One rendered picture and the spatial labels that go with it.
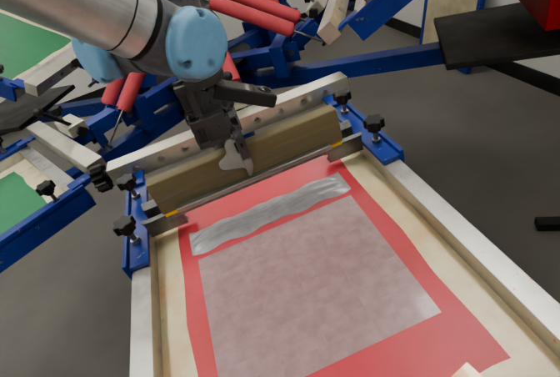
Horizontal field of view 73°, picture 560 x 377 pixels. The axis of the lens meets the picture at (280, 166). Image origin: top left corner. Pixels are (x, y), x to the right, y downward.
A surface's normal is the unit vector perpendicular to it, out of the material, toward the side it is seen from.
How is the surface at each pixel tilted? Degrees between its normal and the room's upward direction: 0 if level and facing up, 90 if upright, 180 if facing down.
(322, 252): 0
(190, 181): 90
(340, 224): 0
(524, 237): 0
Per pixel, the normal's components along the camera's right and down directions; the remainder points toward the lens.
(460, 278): -0.25, -0.77
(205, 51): 0.76, 0.22
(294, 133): 0.29, 0.52
